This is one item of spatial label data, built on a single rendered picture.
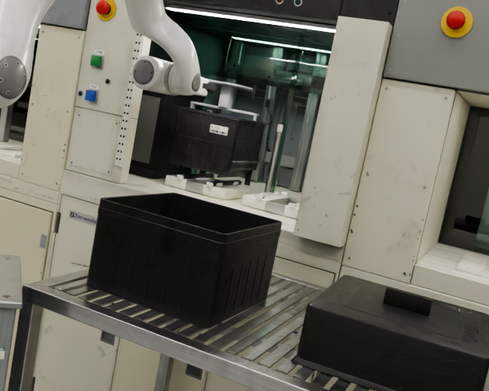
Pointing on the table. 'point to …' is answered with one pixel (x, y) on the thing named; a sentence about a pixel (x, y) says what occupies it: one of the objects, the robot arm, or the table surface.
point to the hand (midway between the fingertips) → (202, 86)
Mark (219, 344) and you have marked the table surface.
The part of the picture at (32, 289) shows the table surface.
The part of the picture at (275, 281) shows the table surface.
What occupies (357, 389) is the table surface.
